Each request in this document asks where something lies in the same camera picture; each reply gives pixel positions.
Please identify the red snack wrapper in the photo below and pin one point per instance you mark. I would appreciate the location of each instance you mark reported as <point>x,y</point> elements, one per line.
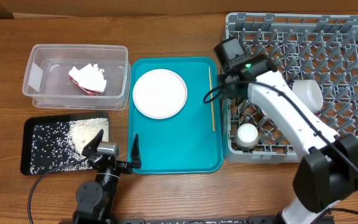
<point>88,92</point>

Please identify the white rice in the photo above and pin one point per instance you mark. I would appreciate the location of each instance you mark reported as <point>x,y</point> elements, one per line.
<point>62,142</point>

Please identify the white round plate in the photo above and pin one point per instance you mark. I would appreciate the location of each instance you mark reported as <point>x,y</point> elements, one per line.
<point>159,94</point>

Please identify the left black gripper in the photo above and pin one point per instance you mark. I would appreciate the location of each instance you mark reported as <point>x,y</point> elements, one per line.
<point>127,167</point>

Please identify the grey bowl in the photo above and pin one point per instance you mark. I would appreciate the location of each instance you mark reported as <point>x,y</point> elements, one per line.
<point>309,93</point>

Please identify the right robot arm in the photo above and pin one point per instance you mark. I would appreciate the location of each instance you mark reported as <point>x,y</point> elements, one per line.
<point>328,170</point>

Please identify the clear plastic bin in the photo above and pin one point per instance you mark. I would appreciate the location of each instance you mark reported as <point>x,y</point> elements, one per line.
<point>48,83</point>

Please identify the white napkin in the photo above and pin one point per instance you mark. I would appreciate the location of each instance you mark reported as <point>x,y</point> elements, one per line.
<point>90,78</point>

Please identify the grey dish rack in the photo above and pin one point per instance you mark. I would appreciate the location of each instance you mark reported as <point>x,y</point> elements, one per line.
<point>323,48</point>

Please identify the wooden chopstick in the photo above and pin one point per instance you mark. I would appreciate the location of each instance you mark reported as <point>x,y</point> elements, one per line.
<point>211,103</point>

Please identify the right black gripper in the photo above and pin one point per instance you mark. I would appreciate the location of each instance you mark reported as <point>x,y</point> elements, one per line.
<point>224,94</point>

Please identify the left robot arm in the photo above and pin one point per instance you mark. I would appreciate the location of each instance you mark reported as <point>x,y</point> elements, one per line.
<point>95,198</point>

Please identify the black tray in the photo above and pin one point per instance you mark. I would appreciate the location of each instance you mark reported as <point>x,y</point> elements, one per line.
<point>31,122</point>

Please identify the teal plastic tray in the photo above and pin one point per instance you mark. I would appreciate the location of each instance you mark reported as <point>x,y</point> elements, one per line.
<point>186,142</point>

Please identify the white paper cup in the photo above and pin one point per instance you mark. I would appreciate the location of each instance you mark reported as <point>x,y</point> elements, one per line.
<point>247,136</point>

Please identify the white pink bowl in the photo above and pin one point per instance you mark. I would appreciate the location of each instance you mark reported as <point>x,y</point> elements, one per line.
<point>265,114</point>

